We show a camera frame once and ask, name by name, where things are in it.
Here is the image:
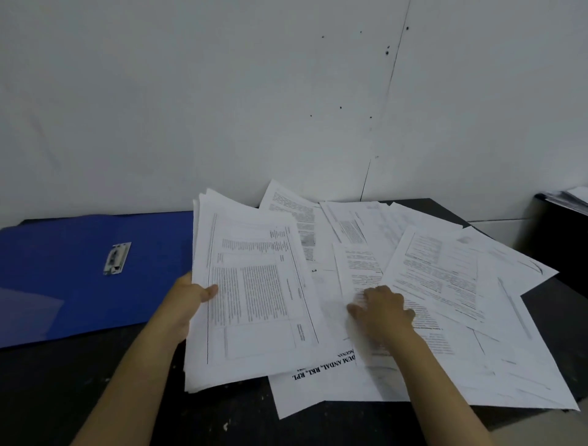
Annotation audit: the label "person's right hand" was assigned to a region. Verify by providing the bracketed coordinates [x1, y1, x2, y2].
[347, 285, 417, 351]

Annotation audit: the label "person's left hand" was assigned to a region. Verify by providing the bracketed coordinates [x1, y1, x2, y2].
[157, 271, 220, 346]

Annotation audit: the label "printed white paper sheet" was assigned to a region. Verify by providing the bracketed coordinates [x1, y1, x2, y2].
[333, 243, 456, 369]

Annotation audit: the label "stack of printed white papers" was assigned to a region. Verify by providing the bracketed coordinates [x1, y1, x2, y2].
[184, 187, 330, 394]

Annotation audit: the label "person's right forearm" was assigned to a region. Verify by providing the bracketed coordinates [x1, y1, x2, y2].
[370, 328, 494, 446]

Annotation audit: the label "person's left forearm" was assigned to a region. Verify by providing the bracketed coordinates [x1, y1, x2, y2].
[69, 317, 194, 446]

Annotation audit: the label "metal folder clip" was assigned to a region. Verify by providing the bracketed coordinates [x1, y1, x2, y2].
[103, 242, 133, 277]

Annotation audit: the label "pile of scattered printed documents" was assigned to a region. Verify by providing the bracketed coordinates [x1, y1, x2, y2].
[257, 179, 580, 420]

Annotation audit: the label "blue file folder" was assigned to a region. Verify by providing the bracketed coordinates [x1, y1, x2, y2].
[0, 211, 195, 350]

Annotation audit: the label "black cabinet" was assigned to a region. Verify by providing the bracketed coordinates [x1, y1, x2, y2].
[534, 193, 588, 277]

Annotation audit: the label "papers on black cabinet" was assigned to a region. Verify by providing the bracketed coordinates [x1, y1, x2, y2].
[544, 186, 588, 217]

